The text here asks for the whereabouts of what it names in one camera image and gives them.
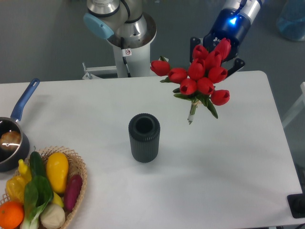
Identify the orange fruit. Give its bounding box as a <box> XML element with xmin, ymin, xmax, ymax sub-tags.
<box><xmin>0</xmin><ymin>201</ymin><xmax>24</xmax><ymax>229</ymax></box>

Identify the blue-handled saucepan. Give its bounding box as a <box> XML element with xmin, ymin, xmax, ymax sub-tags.
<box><xmin>0</xmin><ymin>78</ymin><xmax>40</xmax><ymax>172</ymax></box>

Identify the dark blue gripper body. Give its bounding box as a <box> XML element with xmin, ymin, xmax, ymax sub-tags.
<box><xmin>203</xmin><ymin>8</ymin><xmax>251</xmax><ymax>58</ymax></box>

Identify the brown bun in pan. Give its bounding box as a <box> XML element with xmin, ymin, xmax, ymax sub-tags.
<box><xmin>0</xmin><ymin>131</ymin><xmax>21</xmax><ymax>151</ymax></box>

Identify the purple eggplant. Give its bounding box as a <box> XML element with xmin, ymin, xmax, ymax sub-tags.
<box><xmin>64</xmin><ymin>174</ymin><xmax>82</xmax><ymax>211</ymax></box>

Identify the green bok choy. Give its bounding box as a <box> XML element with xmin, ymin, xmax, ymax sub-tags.
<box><xmin>20</xmin><ymin>176</ymin><xmax>53</xmax><ymax>229</ymax></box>

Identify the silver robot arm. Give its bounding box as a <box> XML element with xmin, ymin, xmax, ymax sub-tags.
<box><xmin>83</xmin><ymin>0</ymin><xmax>264</xmax><ymax>79</ymax></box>

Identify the green cucumber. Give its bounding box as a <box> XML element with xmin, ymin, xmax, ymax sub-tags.
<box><xmin>30</xmin><ymin>151</ymin><xmax>47</xmax><ymax>178</ymax></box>

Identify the blue transparent container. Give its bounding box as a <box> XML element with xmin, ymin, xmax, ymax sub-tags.
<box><xmin>276</xmin><ymin>0</ymin><xmax>305</xmax><ymax>42</ymax></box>

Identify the beige garlic bulb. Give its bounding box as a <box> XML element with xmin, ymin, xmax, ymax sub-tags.
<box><xmin>41</xmin><ymin>204</ymin><xmax>65</xmax><ymax>229</ymax></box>

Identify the dark ribbed vase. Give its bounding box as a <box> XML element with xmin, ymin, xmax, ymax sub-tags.
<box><xmin>128</xmin><ymin>113</ymin><xmax>161</xmax><ymax>163</ymax></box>

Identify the black device at edge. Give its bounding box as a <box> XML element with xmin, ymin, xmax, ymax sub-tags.
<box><xmin>287</xmin><ymin>194</ymin><xmax>305</xmax><ymax>219</ymax></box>

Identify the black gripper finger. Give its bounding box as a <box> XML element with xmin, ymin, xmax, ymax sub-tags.
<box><xmin>227</xmin><ymin>58</ymin><xmax>245</xmax><ymax>78</ymax></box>
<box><xmin>190</xmin><ymin>37</ymin><xmax>201</xmax><ymax>62</ymax></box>

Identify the yellow banana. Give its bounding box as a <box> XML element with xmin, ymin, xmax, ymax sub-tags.
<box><xmin>18</xmin><ymin>159</ymin><xmax>32</xmax><ymax>182</ymax></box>

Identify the yellow bell pepper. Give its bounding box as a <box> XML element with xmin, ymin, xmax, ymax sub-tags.
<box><xmin>6</xmin><ymin>175</ymin><xmax>29</xmax><ymax>204</ymax></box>

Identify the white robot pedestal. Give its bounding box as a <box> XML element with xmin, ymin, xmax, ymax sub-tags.
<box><xmin>82</xmin><ymin>14</ymin><xmax>158</xmax><ymax>80</ymax></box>

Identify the red tulip bouquet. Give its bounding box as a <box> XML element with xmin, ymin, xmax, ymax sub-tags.
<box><xmin>150</xmin><ymin>38</ymin><xmax>231</xmax><ymax>124</ymax></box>

